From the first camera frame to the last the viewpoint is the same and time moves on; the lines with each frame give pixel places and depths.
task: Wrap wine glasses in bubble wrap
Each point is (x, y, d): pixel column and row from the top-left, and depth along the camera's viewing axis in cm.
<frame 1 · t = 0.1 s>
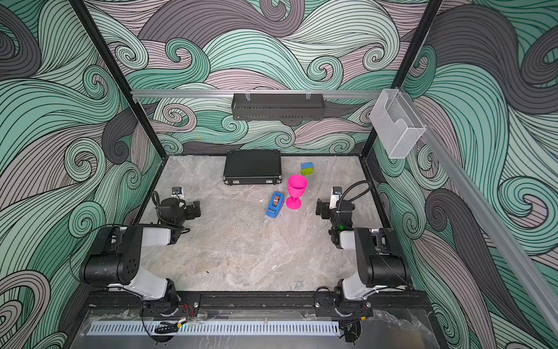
left hand: (186, 200, 95), fingers open
right hand: (327, 199, 94), fingers open
pink plastic wine glass: (296, 185, 92), point 15 cm above the table
blue tape dispenser: (276, 201, 99), point 4 cm above the table
black hard case: (253, 166, 112), point 4 cm above the table
blue green sponge block: (306, 169, 116), on the table
clear bubble wrap sheet: (227, 230, 94), on the table

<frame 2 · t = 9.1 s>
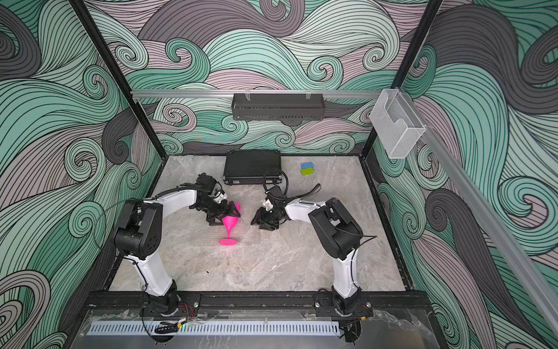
left hand: (232, 216, 91), fingers open
right hand: (252, 227, 91), fingers open
pink plastic wine glass: (229, 221, 90), point 6 cm above the table
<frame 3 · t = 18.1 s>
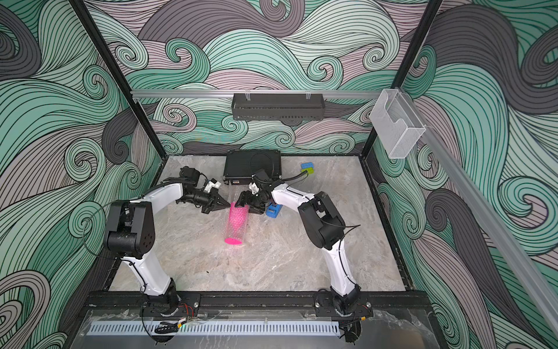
left hand: (228, 203, 87), fingers closed
right hand: (238, 209, 92), fingers open
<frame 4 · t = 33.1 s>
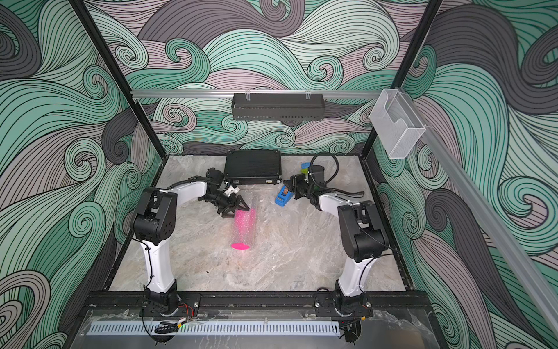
left hand: (243, 211, 93), fingers open
right hand: (279, 179, 92), fingers closed
